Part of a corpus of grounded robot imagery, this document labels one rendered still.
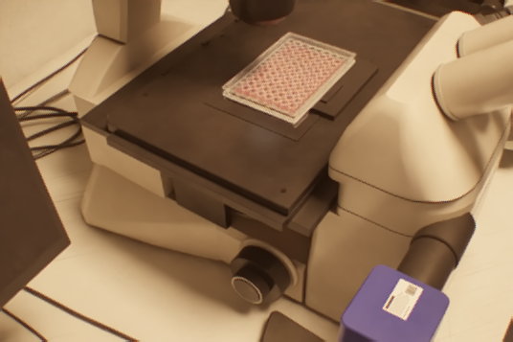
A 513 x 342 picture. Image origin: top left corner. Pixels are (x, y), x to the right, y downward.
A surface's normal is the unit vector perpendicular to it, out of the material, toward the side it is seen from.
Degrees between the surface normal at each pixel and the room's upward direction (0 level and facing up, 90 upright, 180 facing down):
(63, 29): 90
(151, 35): 90
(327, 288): 90
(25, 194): 86
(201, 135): 0
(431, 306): 0
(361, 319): 0
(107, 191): 48
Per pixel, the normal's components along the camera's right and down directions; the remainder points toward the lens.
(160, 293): -0.02, -0.72
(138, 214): -0.42, -0.03
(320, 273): -0.55, 0.59
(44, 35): 0.83, 0.37
